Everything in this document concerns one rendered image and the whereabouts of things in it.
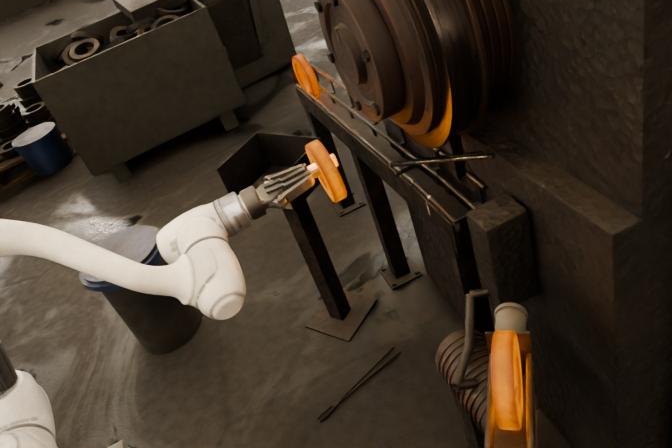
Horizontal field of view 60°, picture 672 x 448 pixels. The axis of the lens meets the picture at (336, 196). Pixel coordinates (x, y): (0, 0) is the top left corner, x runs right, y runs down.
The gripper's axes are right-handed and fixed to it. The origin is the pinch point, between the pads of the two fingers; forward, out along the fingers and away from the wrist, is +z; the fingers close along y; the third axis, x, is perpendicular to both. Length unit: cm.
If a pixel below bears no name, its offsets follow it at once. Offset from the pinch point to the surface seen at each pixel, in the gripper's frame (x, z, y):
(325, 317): -83, -16, -40
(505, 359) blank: -7, 5, 63
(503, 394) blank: -9, 2, 66
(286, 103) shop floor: -85, 26, -227
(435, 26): 34, 20, 34
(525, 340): -15, 12, 57
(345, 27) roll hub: 32.6, 12.4, 13.4
